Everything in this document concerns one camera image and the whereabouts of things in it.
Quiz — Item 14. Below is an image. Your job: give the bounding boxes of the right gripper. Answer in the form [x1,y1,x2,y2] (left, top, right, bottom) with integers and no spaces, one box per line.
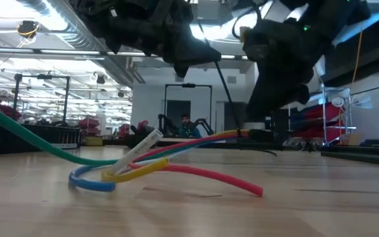
[241,18,325,122]

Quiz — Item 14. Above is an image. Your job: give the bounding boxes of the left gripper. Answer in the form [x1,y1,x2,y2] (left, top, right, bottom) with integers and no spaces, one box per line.
[72,0,222,78]

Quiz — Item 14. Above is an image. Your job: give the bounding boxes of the black cable connector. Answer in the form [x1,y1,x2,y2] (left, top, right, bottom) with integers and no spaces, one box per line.
[238,128,278,143]

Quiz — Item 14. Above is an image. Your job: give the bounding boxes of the black zip tie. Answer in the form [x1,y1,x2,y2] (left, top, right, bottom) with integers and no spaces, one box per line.
[213,60,243,138]

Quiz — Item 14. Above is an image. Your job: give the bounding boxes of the black raceway cover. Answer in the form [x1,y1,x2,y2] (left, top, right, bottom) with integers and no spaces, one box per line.
[320,150,379,168]

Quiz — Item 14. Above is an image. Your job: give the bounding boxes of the red cable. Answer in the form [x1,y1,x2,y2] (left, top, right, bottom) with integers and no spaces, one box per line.
[128,131,265,198]

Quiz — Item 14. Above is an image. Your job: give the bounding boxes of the yellow cable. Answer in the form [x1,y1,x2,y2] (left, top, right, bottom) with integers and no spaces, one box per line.
[101,129,251,184]

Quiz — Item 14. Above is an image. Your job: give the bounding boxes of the black slotted cable raceway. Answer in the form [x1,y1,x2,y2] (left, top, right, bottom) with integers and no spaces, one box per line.
[0,119,82,156]

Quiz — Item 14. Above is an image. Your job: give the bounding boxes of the blue cable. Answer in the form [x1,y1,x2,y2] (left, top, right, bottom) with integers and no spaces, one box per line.
[68,144,230,193]

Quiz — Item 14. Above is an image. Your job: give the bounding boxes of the shelf rack with red bins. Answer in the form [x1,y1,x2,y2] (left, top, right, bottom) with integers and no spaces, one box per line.
[287,84,357,147]

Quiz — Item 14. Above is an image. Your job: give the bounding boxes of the white fan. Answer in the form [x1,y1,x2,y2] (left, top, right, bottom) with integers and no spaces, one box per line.
[327,88,374,111]

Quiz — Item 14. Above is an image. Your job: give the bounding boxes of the person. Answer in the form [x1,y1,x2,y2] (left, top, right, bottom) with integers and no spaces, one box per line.
[177,113,203,139]

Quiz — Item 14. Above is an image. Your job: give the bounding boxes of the red storage bins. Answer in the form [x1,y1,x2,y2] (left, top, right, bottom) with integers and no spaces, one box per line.
[0,102,23,121]
[77,117,102,136]

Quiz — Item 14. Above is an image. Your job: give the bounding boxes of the yellow tape roll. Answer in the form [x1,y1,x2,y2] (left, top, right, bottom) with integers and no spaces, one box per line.
[83,135,105,147]

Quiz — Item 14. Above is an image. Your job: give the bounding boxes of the ceiling light bar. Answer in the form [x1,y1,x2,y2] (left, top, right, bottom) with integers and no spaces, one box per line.
[0,47,250,62]

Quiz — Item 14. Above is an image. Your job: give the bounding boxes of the black gantry frame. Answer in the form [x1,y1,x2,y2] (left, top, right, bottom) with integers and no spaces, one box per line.
[164,83,213,139]
[13,72,72,124]

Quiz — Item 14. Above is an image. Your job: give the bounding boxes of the black extrusion table frame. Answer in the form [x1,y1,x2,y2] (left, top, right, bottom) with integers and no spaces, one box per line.
[80,137,379,157]

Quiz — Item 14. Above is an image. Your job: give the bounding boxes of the yellow hanging cord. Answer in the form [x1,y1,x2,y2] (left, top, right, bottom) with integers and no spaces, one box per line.
[349,28,364,95]

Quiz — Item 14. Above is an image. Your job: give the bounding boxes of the ceiling cable reel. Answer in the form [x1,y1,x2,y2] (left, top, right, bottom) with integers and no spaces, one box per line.
[16,19,41,46]

